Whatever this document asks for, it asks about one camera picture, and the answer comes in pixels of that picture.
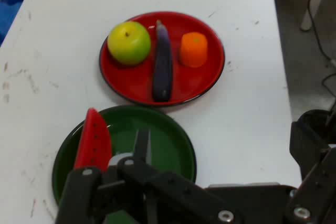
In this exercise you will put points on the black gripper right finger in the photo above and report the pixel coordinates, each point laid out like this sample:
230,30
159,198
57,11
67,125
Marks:
315,155

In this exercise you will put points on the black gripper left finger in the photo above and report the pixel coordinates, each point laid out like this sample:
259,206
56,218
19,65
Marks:
162,190

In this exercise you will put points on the purple toy eggplant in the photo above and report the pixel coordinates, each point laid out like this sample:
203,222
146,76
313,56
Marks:
162,66

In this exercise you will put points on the dark green round plate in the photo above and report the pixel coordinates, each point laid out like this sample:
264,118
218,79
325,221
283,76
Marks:
168,145

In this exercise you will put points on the red toy watermelon slice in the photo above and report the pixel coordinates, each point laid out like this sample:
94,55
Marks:
93,140

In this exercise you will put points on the red round plate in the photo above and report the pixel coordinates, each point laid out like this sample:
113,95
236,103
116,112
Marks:
191,85

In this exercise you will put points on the orange toy fruit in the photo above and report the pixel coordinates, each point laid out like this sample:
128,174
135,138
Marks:
193,49

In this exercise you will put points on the yellow toy lemon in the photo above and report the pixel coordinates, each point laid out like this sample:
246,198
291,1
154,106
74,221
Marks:
128,43

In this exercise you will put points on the grey metal leg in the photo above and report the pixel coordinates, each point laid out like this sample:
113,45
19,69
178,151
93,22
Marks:
315,1

